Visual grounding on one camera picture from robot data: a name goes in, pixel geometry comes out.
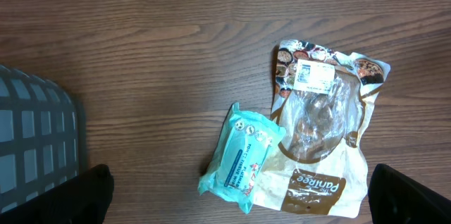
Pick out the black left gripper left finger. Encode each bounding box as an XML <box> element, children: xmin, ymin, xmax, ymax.
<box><xmin>1</xmin><ymin>164</ymin><xmax>114</xmax><ymax>224</ymax></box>

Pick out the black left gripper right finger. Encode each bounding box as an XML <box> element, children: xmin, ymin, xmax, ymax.
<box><xmin>368</xmin><ymin>163</ymin><xmax>450</xmax><ymax>224</ymax></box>

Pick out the clear bag bread package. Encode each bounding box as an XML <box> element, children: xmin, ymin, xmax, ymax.
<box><xmin>253</xmin><ymin>39</ymin><xmax>390</xmax><ymax>218</ymax></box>

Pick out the mint green wipes pack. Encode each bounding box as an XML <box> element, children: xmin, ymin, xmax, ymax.
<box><xmin>197</xmin><ymin>102</ymin><xmax>286</xmax><ymax>214</ymax></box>

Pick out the dark grey mesh basket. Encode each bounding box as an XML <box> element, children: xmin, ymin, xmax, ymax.
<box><xmin>1</xmin><ymin>66</ymin><xmax>82</xmax><ymax>213</ymax></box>

